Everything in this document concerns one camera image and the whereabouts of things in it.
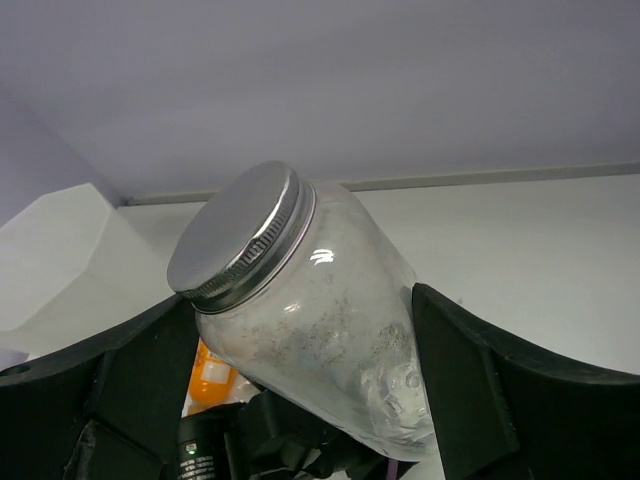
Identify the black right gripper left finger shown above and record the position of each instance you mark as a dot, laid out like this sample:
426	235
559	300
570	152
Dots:
107	407

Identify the white translucent bin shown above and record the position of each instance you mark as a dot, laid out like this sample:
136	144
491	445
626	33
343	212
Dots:
72	267

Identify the orange juice bottle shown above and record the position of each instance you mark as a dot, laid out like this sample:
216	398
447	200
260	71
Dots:
211	379

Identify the clear jar metal lid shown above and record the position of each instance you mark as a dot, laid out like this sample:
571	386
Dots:
296	286

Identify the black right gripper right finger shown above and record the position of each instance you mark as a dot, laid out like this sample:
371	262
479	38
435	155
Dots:
505	408

